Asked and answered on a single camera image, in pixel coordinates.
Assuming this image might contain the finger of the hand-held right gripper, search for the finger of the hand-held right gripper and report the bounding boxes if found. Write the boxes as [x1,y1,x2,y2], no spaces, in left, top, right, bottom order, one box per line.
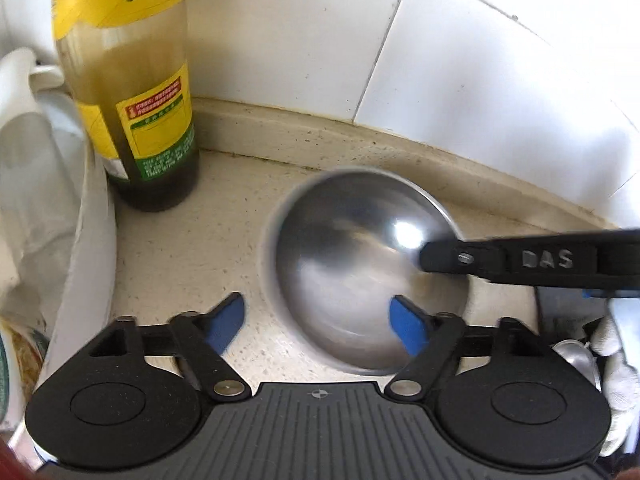
[418,237,506,282]

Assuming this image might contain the person's right hand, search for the person's right hand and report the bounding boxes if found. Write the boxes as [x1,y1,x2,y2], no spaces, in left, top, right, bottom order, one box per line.
[590,305,640,457]

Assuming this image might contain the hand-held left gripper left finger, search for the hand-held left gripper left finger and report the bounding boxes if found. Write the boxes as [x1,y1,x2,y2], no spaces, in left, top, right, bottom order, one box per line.
[92,291,252,403]

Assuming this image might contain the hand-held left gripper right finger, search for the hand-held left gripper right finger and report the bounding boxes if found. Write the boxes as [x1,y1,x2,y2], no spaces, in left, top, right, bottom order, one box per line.
[384,295,538,403]

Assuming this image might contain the white two-tier turntable rack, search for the white two-tier turntable rack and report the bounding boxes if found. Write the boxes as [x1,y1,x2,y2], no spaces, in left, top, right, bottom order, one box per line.
[0,47,119,413]

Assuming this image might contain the yellow label oil bottle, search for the yellow label oil bottle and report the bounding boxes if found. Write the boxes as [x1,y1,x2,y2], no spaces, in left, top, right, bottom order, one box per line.
[51,0,201,213]

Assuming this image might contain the translucent plastic packet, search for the translucent plastic packet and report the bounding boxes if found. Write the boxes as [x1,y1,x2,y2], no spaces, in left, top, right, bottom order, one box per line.
[0,48,87,321]

